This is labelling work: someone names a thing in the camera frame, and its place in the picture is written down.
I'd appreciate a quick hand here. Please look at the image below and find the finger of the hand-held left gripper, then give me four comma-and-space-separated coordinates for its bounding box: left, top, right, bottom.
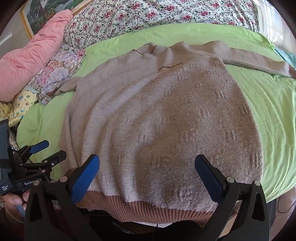
14, 140, 50, 163
20, 150, 67, 176

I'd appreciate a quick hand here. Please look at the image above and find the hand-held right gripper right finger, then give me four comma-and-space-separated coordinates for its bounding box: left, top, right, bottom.
195, 154, 270, 241

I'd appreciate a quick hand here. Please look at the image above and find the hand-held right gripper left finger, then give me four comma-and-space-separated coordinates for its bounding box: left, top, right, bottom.
24, 154, 109, 241

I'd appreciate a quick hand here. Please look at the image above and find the beige knit sweater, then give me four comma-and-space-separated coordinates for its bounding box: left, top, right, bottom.
47, 41, 296, 229

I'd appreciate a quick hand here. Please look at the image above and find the person's left hand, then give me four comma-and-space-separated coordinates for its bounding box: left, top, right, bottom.
0, 189, 31, 217

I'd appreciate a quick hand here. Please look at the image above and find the yellow patterned pillow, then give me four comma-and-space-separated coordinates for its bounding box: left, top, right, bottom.
0, 89, 38, 128

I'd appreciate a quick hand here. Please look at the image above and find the pastel floral pillow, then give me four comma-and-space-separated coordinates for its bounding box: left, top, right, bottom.
24, 43, 86, 106

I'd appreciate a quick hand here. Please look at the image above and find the pink quilted pillow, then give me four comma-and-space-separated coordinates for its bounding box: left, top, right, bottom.
0, 10, 74, 102

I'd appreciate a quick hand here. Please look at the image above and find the green bed sheet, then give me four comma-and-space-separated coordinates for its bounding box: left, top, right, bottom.
16, 23, 296, 202

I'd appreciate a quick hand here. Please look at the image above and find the framed landscape painting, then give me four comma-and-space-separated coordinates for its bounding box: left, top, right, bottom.
20, 0, 93, 40

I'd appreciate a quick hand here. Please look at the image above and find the light blue cloth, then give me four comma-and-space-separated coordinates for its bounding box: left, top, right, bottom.
274, 47, 296, 67

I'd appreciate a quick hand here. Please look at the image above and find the red floral quilt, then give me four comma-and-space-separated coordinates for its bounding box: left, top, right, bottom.
63, 0, 262, 50

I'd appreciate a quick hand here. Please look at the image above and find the white curtain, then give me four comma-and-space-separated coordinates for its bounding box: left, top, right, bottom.
254, 0, 288, 43

